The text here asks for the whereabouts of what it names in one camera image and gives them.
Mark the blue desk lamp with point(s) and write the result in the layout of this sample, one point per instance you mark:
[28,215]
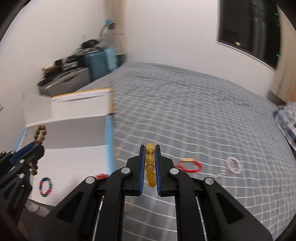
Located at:
[108,25]

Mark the teal suitcase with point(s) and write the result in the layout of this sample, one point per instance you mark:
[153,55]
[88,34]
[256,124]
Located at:
[101,63]

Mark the grey suitcase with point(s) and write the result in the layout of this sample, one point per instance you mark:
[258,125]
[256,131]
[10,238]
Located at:
[66,82]

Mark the white cardboard shoe box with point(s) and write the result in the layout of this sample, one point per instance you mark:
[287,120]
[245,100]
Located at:
[78,142]

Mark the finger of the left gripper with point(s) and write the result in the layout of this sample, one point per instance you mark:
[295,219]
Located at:
[28,155]

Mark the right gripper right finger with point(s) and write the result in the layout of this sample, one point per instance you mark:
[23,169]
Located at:
[204,209]

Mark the beige curtain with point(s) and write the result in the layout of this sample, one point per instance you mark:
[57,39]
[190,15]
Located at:
[283,84]

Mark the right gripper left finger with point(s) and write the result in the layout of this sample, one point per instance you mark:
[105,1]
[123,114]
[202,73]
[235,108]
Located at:
[94,209]

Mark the dark window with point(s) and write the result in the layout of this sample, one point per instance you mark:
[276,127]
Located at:
[252,27]

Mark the blue plaid pillow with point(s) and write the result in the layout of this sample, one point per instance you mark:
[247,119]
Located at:
[285,120]

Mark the grey checked bed cover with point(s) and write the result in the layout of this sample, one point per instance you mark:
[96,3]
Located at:
[214,121]

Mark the pile of clothes on suitcase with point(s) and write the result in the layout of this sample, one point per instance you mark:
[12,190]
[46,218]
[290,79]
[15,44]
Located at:
[90,46]

